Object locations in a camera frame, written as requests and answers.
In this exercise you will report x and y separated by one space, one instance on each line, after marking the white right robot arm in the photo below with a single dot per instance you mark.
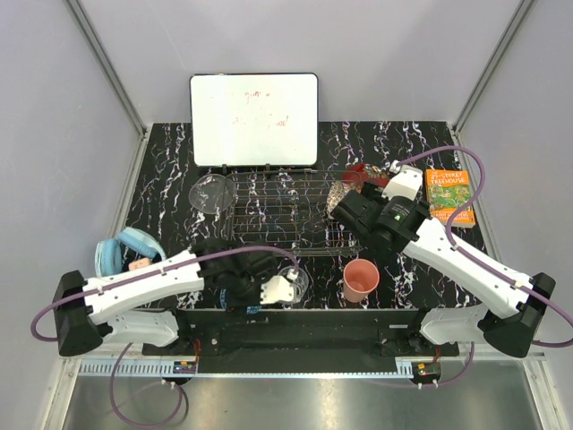
510 311

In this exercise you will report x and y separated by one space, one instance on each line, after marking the red floral bowl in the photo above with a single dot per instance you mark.
359 174

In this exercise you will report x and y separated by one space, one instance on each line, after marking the blue triangle pattern bowl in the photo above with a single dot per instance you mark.
251 309

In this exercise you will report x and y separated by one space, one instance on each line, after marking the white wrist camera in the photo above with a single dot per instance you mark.
280 288
406 182

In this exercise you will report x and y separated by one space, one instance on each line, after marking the metal wire dish rack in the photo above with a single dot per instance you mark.
289 209

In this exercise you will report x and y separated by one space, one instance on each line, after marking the grey cable duct rail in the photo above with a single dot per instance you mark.
254 368

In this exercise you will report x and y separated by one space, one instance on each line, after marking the white dry-erase board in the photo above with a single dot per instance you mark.
254 119

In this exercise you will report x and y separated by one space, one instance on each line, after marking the orange treehouse book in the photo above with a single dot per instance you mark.
446 191

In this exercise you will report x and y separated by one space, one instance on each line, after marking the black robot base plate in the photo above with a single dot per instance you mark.
322 336

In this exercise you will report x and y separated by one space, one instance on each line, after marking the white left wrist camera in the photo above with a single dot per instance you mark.
280 288

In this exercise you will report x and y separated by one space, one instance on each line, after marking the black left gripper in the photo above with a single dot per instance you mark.
238 305

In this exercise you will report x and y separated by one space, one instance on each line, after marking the pink plastic cup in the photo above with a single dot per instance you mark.
360 278

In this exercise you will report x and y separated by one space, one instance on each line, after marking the pink cube block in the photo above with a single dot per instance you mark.
139 264

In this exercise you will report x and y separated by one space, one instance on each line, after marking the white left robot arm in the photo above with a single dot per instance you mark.
93 311

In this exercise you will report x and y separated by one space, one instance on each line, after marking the clear glass plate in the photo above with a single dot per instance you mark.
212 194

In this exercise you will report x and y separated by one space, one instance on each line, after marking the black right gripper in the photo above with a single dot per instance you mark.
373 193

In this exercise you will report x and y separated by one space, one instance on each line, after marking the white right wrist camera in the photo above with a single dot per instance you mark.
406 182

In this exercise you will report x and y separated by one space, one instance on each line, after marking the brown patterned bowl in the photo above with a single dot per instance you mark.
337 192

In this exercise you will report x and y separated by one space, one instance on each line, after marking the clear drinking glass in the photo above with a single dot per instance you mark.
300 284

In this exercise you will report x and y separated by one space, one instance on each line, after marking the light blue headphones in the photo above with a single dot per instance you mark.
109 254

